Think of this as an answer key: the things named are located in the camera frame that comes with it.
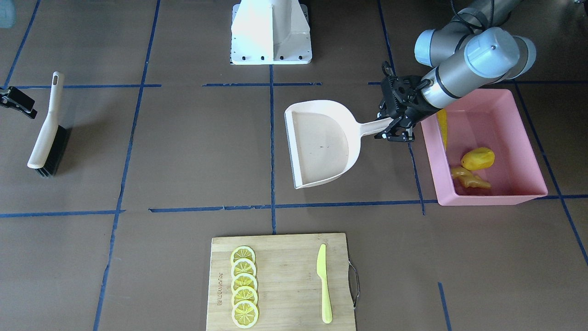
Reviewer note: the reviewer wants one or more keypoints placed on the bamboo cutting board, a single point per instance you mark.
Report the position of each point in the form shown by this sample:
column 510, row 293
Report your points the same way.
column 289, row 289

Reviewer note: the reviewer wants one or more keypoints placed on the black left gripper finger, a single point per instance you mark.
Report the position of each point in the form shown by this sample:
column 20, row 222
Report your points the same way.
column 396, row 133
column 387, row 109

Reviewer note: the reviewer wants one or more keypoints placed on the pink plastic bin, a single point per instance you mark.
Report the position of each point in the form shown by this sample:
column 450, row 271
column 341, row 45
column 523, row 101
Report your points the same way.
column 485, row 118

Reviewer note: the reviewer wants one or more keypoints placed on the brown toy ginger root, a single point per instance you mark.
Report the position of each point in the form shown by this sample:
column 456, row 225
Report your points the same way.
column 468, row 179

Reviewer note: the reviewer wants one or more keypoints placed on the yellow toy corn cob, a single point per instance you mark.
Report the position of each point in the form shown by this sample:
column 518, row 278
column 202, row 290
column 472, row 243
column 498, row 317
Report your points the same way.
column 442, row 120

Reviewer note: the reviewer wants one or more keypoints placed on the beige hand brush black bristles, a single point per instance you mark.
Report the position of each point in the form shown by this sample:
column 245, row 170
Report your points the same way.
column 52, row 139

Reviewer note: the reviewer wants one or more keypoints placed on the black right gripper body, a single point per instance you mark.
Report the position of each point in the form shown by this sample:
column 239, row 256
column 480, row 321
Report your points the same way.
column 14, row 99

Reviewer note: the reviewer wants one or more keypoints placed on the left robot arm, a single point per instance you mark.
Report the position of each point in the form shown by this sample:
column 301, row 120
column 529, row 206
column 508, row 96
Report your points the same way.
column 471, row 51

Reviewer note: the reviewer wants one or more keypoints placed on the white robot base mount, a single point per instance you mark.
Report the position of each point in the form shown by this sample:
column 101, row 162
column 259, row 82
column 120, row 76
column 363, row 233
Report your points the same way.
column 270, row 32

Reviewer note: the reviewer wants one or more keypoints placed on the lemon slice nearest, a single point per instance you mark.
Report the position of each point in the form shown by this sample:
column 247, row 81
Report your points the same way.
column 243, row 251

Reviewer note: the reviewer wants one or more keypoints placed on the yellow toy potato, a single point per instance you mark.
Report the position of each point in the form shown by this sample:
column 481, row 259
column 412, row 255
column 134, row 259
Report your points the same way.
column 478, row 159

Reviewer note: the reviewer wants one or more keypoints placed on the lemon slice farthest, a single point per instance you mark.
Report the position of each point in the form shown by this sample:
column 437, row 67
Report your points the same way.
column 245, row 314

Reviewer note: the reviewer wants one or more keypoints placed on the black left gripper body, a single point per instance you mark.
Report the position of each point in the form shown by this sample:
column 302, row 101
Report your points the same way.
column 412, row 113

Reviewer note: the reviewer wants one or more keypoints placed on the beige plastic dustpan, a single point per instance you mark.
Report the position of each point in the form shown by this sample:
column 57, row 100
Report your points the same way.
column 324, row 140

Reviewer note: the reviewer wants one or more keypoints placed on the yellow plastic knife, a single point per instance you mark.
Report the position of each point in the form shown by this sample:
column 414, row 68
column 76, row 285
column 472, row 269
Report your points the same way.
column 326, row 308

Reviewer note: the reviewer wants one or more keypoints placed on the lemon slice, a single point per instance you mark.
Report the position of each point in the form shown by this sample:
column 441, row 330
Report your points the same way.
column 243, row 265
column 244, row 279
column 244, row 293
column 245, row 314
column 243, row 251

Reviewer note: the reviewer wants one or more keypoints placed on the lemon slice middle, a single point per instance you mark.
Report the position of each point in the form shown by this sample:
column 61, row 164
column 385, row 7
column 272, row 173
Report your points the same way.
column 244, row 279

